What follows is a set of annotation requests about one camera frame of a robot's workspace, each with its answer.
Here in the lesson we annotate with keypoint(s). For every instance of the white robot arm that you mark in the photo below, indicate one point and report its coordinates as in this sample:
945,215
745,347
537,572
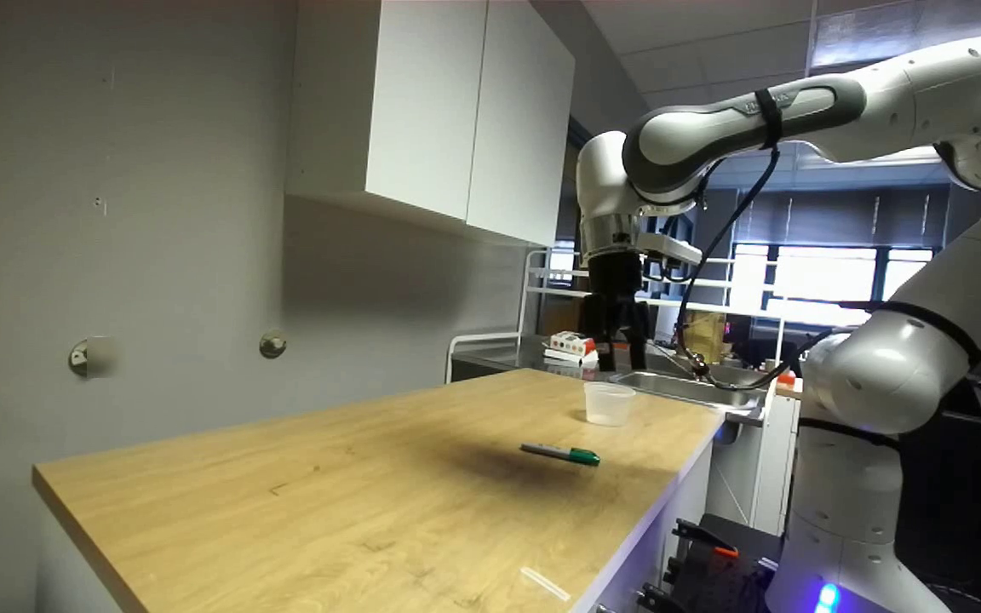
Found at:
864,389

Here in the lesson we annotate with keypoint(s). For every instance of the white tape strip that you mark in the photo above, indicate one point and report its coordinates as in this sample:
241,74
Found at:
545,583

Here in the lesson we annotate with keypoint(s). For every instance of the wall outlet fixture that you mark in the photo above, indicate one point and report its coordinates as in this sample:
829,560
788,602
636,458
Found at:
94,356
269,347

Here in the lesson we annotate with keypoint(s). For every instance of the left wall outlet fixture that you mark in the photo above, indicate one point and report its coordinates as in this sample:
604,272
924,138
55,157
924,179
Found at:
94,356

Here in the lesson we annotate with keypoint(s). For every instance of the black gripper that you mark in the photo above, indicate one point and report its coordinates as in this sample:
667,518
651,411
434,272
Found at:
615,307

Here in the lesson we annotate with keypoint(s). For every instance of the black and red tool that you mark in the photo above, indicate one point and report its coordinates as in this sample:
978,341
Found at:
712,579

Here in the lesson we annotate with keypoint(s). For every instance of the right wall outlet fixture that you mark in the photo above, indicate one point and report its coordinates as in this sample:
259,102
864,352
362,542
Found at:
269,347

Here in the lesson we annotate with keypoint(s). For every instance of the white metal shelf frame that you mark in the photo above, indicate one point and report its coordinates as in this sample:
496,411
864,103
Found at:
545,275

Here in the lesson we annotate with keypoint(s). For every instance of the clear plastic bowl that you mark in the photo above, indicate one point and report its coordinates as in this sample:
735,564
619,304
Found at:
606,405

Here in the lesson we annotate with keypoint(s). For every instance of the green marker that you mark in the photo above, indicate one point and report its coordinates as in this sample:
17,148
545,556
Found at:
572,453

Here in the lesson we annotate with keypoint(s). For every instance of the white wall cabinet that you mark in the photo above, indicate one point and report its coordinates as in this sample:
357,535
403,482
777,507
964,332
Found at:
434,112

